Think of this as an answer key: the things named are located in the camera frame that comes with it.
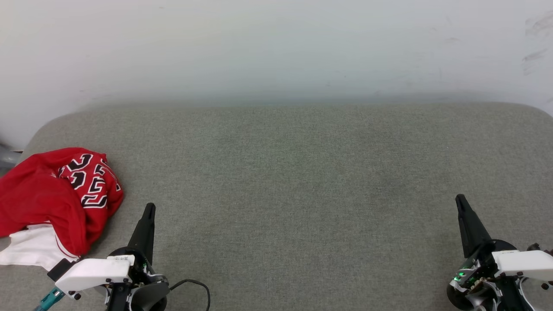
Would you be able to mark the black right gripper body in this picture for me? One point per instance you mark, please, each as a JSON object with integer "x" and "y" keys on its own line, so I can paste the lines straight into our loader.
{"x": 479, "y": 280}

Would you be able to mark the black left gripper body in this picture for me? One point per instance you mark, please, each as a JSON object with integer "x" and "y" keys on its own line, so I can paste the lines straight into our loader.
{"x": 149, "y": 285}

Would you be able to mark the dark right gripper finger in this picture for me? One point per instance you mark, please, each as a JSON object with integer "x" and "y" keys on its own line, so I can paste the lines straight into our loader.
{"x": 471, "y": 229}

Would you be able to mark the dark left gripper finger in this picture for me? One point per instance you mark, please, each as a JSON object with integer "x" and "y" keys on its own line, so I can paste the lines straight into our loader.
{"x": 144, "y": 233}

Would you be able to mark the red number 23 basketball jersey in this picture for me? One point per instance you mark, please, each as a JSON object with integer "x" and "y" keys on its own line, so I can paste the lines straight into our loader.
{"x": 34, "y": 194}

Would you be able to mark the grey fabric sofa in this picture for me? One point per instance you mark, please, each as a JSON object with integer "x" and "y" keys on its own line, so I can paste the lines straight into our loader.
{"x": 302, "y": 194}

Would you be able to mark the teal left camera connector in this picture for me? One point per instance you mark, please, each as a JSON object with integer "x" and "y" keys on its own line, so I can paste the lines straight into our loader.
{"x": 51, "y": 298}

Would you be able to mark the grey metal frame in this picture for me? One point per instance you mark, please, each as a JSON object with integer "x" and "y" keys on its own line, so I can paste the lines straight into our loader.
{"x": 6, "y": 159}

